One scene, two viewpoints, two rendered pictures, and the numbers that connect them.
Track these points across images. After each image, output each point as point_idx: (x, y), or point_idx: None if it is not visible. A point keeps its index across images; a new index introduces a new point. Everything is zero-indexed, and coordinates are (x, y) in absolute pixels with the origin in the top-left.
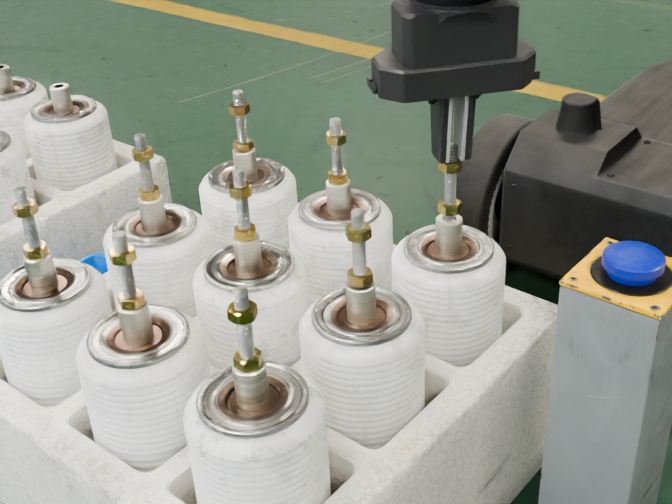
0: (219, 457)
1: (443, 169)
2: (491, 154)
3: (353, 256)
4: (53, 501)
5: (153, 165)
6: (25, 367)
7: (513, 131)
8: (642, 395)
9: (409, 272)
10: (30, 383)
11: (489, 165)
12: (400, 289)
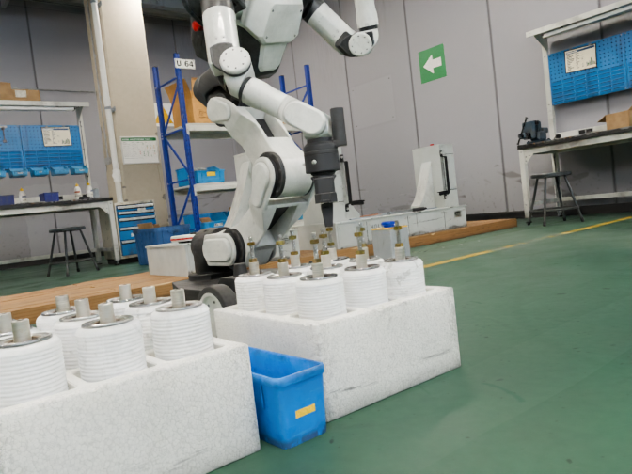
0: (420, 263)
1: (331, 229)
2: (229, 291)
3: (362, 237)
4: (379, 341)
5: None
6: (342, 301)
7: (224, 284)
8: (409, 249)
9: (341, 261)
10: (343, 309)
11: (233, 293)
12: None
